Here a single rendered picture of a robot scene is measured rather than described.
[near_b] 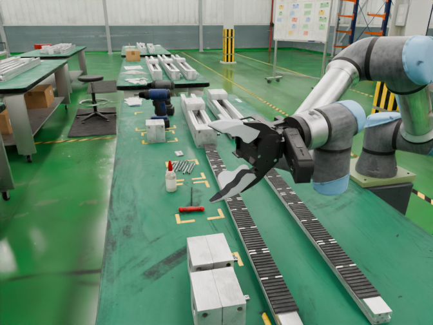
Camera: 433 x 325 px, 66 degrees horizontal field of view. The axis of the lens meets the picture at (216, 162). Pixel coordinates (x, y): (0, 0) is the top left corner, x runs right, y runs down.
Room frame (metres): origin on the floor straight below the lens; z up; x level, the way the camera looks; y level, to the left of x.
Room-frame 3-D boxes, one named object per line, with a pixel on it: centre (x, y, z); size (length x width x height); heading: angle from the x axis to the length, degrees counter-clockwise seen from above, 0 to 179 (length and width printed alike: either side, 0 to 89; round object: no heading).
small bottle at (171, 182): (1.07, 0.16, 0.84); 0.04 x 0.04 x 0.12
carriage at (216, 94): (2.27, -0.01, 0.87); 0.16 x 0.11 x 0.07; 10
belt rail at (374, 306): (0.97, -0.25, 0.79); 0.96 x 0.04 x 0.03; 10
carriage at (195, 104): (1.99, 0.14, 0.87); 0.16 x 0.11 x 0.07; 10
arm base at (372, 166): (1.20, -0.63, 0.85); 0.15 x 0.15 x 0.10
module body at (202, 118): (1.99, 0.14, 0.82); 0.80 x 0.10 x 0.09; 10
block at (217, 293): (0.50, -0.01, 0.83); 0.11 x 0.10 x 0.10; 102
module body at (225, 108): (2.03, -0.05, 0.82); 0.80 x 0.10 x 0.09; 10
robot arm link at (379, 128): (1.20, -0.63, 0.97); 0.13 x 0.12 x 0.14; 45
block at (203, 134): (1.56, 0.04, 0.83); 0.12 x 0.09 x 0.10; 100
